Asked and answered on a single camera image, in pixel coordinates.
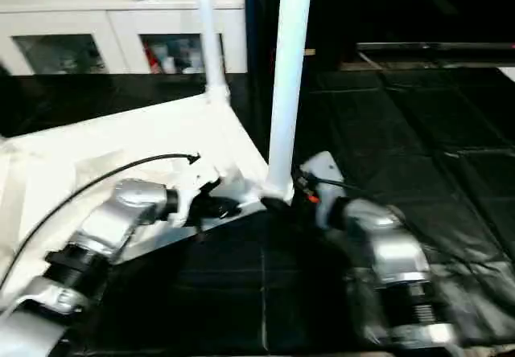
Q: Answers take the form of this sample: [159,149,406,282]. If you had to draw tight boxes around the white plastic table leg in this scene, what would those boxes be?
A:
[192,0,231,105]
[262,0,315,206]

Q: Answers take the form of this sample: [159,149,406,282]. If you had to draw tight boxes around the white plastic table top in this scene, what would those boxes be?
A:
[0,90,295,302]

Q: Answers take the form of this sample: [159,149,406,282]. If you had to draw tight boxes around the black mat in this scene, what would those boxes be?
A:
[0,65,515,352]

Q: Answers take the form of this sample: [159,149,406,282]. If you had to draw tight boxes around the red and white bottle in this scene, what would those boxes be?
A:
[144,45,161,73]

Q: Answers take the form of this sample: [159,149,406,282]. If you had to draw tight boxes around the long black bar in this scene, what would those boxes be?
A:
[356,42,515,52]

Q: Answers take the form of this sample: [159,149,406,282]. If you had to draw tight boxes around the white cabinet with glass doors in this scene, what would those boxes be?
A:
[0,0,248,76]

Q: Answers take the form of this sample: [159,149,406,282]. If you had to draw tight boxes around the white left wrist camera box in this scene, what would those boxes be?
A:
[169,158,223,228]

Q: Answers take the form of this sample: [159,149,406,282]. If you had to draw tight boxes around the black left wrist camera cable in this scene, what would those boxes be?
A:
[0,153,201,290]

